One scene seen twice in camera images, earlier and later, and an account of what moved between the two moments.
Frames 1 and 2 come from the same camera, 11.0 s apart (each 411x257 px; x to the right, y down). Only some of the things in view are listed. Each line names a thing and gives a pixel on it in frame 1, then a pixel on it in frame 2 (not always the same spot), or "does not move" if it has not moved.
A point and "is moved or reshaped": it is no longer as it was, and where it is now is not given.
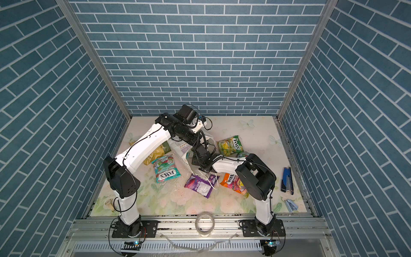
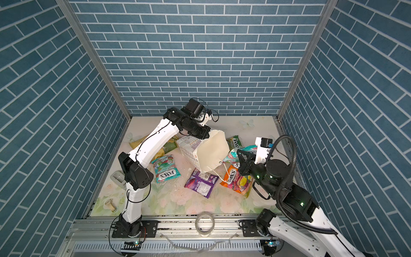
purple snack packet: x=203 y=185 does not move
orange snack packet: x=231 y=181 does not move
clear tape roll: x=202 y=233 does not move
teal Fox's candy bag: x=165 y=168 does not move
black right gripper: x=193 y=161 → x=246 y=164
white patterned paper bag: x=182 y=151 is moved or reshaped
